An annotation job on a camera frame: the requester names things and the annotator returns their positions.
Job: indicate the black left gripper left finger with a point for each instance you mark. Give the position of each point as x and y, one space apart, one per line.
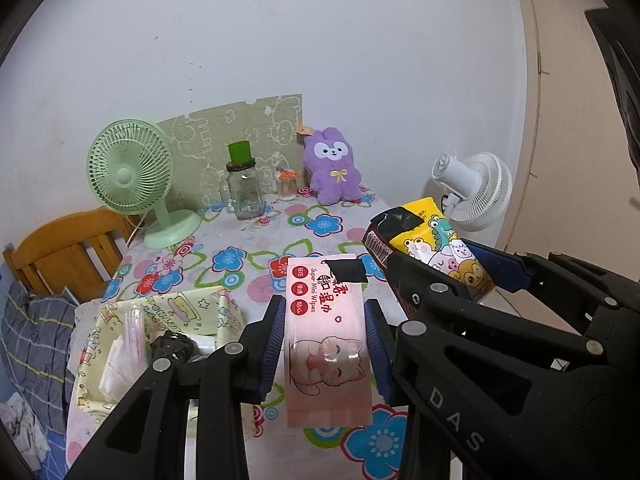
145 436

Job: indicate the white desk fan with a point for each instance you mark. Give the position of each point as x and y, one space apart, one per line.
478 189

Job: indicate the cotton swab container orange lid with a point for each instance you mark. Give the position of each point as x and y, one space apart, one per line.
287 185

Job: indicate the glass jar with green lid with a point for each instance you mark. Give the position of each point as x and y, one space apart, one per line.
243 182

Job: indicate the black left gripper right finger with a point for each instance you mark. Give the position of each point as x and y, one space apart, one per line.
395 359

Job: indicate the green patterned cardboard panel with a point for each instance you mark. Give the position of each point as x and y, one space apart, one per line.
199 147

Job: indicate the yellow fabric storage box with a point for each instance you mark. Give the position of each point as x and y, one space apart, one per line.
207 312

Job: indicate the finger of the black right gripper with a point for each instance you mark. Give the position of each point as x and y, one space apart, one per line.
444 303
591 300

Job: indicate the black plastic bag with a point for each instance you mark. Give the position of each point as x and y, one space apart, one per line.
175 346

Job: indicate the green desk fan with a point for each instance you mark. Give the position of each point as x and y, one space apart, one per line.
130 169

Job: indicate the purple plush bunny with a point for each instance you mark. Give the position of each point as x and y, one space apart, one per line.
330 163

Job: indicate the clear pink packet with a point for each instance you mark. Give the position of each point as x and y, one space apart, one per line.
127 359

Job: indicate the blue plaid bedding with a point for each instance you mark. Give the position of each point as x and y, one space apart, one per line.
35 383

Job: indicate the cartoon tissue box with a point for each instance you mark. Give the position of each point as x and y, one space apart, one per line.
422 237

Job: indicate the wooden chair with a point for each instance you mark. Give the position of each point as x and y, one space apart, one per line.
77 252

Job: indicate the pink wet wipes pack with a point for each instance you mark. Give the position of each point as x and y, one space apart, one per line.
327 371

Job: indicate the floral tablecloth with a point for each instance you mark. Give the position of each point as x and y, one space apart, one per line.
247 260

